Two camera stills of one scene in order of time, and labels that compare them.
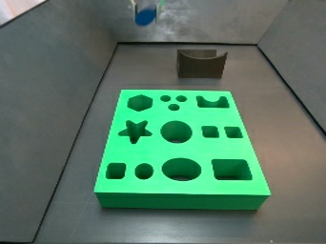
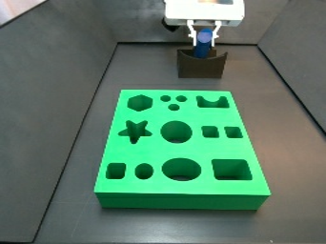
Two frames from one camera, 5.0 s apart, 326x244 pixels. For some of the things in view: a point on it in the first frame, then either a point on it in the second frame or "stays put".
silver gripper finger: x=134 y=7 → x=181 y=11
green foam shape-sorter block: x=179 y=153 stays put
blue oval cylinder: x=146 y=16 → x=203 y=41
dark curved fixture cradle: x=201 y=64 stays put
